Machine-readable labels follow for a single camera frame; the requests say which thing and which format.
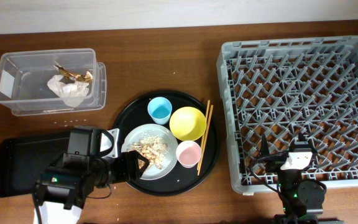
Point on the round black serving tray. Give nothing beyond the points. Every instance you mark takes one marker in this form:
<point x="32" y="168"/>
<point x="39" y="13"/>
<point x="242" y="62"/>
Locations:
<point x="179" y="179"/>

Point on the blue plastic cup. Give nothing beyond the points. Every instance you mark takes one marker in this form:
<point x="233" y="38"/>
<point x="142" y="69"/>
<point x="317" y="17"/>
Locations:
<point x="160" y="110"/>

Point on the wooden chopstick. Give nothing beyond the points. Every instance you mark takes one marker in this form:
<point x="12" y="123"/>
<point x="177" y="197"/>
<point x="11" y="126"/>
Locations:
<point x="203" y="137"/>
<point x="209" y="123"/>

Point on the grey dishwasher rack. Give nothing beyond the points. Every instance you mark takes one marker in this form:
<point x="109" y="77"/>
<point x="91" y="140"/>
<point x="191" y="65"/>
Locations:
<point x="281" y="88"/>

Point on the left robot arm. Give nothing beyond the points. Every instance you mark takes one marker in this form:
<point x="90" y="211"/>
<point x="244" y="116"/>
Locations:
<point x="60" y="194"/>

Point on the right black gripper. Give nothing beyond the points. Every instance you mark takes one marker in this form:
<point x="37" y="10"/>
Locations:
<point x="276" y="162"/>

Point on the food scraps on plate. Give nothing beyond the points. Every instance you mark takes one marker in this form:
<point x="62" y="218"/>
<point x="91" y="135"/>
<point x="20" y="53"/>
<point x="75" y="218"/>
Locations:
<point x="153" y="148"/>

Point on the black rectangular tray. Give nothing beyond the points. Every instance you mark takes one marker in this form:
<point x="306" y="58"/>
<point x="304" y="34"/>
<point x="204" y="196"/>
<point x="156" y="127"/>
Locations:
<point x="23" y="159"/>

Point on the grey plate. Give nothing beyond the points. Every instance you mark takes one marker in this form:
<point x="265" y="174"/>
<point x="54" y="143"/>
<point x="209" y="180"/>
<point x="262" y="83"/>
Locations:
<point x="152" y="172"/>

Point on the yellow plastic bowl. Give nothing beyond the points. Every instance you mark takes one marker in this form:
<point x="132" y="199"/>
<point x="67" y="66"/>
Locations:
<point x="187" y="123"/>

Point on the pink plastic cup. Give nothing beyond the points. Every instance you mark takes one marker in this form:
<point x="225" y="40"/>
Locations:
<point x="188" y="153"/>

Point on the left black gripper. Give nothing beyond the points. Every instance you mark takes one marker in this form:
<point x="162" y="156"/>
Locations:
<point x="129" y="168"/>

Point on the gold snack wrapper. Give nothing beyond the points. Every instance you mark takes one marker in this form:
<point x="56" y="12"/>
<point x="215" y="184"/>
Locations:
<point x="87" y="78"/>

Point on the left wooden chopstick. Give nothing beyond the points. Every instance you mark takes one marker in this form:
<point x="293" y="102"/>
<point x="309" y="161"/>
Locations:
<point x="203" y="137"/>

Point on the clear plastic waste bin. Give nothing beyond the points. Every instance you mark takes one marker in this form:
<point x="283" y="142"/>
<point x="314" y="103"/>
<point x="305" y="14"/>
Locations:
<point x="24" y="77"/>

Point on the right wooden chopstick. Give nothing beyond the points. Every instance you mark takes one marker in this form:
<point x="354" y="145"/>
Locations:
<point x="209" y="123"/>

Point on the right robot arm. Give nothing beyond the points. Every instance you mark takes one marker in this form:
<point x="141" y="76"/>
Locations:
<point x="302" y="199"/>

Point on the white napkin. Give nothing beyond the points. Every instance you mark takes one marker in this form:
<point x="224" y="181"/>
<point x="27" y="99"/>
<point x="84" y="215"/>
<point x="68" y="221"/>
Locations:
<point x="72" y="93"/>

